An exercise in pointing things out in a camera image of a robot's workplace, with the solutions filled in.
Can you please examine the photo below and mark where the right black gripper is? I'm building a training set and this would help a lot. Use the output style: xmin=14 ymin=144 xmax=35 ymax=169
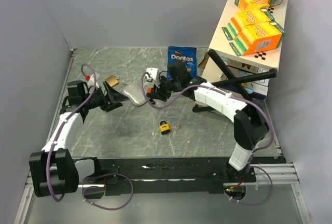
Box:
xmin=150 ymin=76 xmax=181 ymax=103

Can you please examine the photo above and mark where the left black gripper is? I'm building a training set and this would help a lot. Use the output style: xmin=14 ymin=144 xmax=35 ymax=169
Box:
xmin=82 ymin=81 xmax=128 ymax=112

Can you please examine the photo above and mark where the yellow padlock black shackle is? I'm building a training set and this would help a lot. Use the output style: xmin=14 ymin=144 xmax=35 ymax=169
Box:
xmin=160 ymin=121 xmax=171 ymax=135

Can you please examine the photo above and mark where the orange black small padlock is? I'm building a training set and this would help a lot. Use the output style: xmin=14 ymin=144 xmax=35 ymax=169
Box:
xmin=146 ymin=87 xmax=156 ymax=105

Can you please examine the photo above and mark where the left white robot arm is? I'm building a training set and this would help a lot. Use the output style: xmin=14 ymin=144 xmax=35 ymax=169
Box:
xmin=29 ymin=80 xmax=128 ymax=201

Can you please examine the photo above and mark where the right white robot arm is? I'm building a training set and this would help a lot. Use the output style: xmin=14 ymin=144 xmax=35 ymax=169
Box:
xmin=142 ymin=61 xmax=269 ymax=182

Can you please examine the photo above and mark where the brass padlock silver shackle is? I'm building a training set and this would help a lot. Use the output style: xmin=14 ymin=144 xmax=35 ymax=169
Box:
xmin=105 ymin=75 xmax=119 ymax=87

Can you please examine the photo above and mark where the blue Doritos chip bag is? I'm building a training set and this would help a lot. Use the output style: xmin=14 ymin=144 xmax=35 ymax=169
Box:
xmin=168 ymin=46 xmax=197 ymax=78

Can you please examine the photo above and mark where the black folding stand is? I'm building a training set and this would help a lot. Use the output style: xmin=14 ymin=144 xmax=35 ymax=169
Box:
xmin=195 ymin=49 xmax=278 ymax=107

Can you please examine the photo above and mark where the white cardboard box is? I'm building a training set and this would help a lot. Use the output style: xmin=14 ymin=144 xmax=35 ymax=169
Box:
xmin=199 ymin=53 xmax=277 ymax=101

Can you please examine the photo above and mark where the front yellow sponge pack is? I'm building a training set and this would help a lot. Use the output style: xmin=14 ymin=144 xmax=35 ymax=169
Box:
xmin=229 ymin=21 xmax=286 ymax=57

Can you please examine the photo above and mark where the yellow sponge pack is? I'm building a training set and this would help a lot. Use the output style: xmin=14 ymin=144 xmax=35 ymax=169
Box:
xmin=229 ymin=21 xmax=286 ymax=57
xmin=222 ymin=8 xmax=274 ymax=40

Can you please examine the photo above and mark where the white shelf board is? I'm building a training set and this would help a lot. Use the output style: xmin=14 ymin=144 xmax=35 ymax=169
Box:
xmin=209 ymin=0 xmax=288 ymax=69

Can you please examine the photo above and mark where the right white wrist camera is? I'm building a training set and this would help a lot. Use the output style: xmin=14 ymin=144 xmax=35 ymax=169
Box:
xmin=145 ymin=67 xmax=160 ymax=87

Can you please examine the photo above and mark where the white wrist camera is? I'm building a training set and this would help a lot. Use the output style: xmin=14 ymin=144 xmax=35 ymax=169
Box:
xmin=86 ymin=73 xmax=99 ymax=91
xmin=145 ymin=67 xmax=160 ymax=87

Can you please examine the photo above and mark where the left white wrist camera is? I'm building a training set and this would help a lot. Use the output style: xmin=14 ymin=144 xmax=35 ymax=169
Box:
xmin=86 ymin=73 xmax=99 ymax=91

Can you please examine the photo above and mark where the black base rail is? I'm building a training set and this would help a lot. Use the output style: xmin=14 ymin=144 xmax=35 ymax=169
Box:
xmin=84 ymin=157 xmax=256 ymax=196

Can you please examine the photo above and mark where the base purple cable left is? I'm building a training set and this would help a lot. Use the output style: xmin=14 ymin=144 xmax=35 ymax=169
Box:
xmin=81 ymin=172 xmax=134 ymax=211

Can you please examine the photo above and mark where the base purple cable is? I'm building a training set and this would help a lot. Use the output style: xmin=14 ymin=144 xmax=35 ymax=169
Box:
xmin=224 ymin=165 xmax=275 ymax=206
xmin=81 ymin=172 xmax=134 ymax=211

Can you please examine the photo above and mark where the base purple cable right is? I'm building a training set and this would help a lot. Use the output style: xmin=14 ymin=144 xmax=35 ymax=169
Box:
xmin=224 ymin=165 xmax=275 ymax=206

